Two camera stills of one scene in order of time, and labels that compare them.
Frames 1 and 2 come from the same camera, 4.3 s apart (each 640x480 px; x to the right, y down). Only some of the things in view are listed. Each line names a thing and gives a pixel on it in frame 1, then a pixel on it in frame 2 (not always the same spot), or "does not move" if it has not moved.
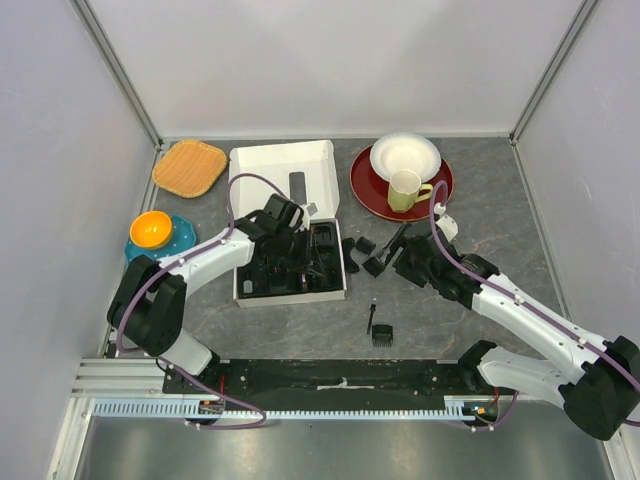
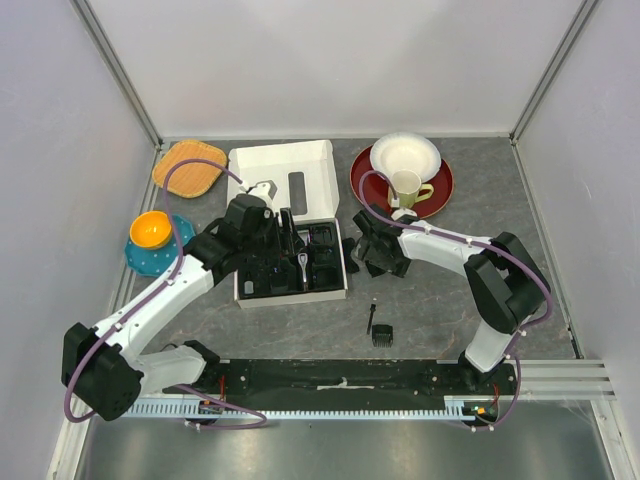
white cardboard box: (303, 172) does not move
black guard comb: (351, 266) does not move
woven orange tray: (189, 168) does not move
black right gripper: (401, 261) → (394, 265)
